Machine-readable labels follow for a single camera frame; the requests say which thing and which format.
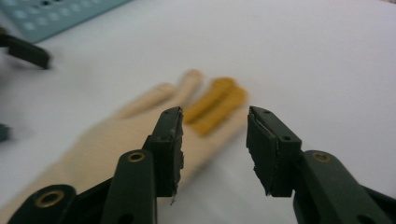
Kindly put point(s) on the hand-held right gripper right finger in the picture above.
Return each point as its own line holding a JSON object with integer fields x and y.
{"x": 271, "y": 155}

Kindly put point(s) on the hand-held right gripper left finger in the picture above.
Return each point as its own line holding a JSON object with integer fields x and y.
{"x": 166, "y": 152}

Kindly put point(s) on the cream glove with yellow fingers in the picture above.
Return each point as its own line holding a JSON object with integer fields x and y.
{"x": 124, "y": 133}

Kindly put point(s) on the teal perforated board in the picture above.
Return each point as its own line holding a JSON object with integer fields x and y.
{"x": 53, "y": 15}

